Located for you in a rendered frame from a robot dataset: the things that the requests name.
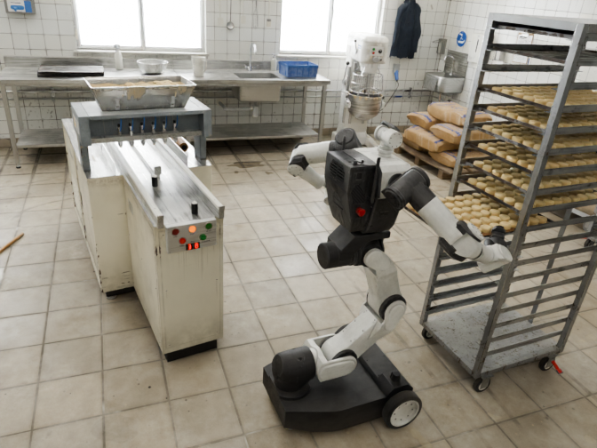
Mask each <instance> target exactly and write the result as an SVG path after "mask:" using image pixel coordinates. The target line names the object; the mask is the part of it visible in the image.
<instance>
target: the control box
mask: <svg viewBox="0 0 597 448"><path fill-rule="evenodd" d="M208 223H210V224H211V225H212V227H211V228H210V229H207V228H206V225H207V224H208ZM192 226H195V231H194V232H190V231H189V228H190V227H192ZM164 228H165V242H166V251H167V253H168V254H170V253H175V252H183V251H188V248H187V246H188V245H189V244H191V246H190V245H189V246H190V247H191V249H190V247H189V249H190V250H193V249H197V248H195V244H196V243H197V244H198V248H203V247H207V246H212V245H216V244H217V220H216V219H215V218H214V217H212V218H207V219H201V220H191V221H185V222H180V223H174V224H169V225H164ZM175 228H176V229H178V230H179V233H178V234H177V235H173V234H172V230H173V229H175ZM202 234H205V235H206V239H205V240H201V239H200V236H201V235H202ZM180 238H185V239H186V242H185V243H184V244H181V243H180V242H179V240H180ZM197 244H196V245H197Z"/></svg>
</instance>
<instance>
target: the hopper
mask: <svg viewBox="0 0 597 448"><path fill-rule="evenodd" d="M128 80H129V81H128ZM165 80H169V81H172V82H173V83H175V84H182V85H161V86H131V87H109V86H118V85H123V84H126V83H127V82H128V83H134V84H135V85H140V84H151V85H152V84H154V83H153V82H154V81H160V82H161V81H165ZM84 81H85V82H86V83H87V85H88V87H89V89H90V91H91V93H92V96H93V97H94V99H95V101H96V102H97V104H98V106H99V108H100V109H101V110H102V111H117V110H134V109H152V108H184V107H185V106H186V105H187V102H188V100H189V98H190V96H191V94H192V92H193V90H194V88H195V87H196V84H194V83H193V82H191V81H189V80H188V79H186V78H185V77H183V76H111V77H84ZM136 83H137V84H136ZM93 87H96V88H93ZM99 87H100V88H99Z"/></svg>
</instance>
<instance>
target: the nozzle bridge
mask: <svg viewBox="0 0 597 448"><path fill-rule="evenodd" d="M70 104H71V110H72V117H73V124H74V130H75V132H76V137H77V143H78V150H79V156H80V163H81V166H82V169H83V171H84V172H90V171H91V164H90V157H89V149H88V146H92V144H98V143H109V142H120V141H131V140H152V139H164V138H176V137H187V136H194V142H195V155H196V156H197V157H198V158H199V159H200V160H204V159H206V137H208V136H211V109H210V108H208V107H206V106H205V105H204V104H202V102H200V101H199V100H197V99H195V98H194V97H193V98H189V100H188V102H187V104H186V106H185V107H184V108H152V109H134V110H117V111H102V110H101V109H100V107H99V106H98V104H97V102H96V101H86V102H71V103H70ZM155 116H156V125H155V133H152V131H151V124H152V121H155ZM166 116H167V126H166V132H163V121H165V124H166ZM177 116H178V126H177V131H176V132H174V131H173V120H176V123H177ZM144 117H145V128H144V134H141V133H140V122H143V124H144ZM120 118H122V130H121V131H122V136H118V135H117V134H118V133H117V124H120ZM132 119H133V135H130V134H129V123H131V126H132Z"/></svg>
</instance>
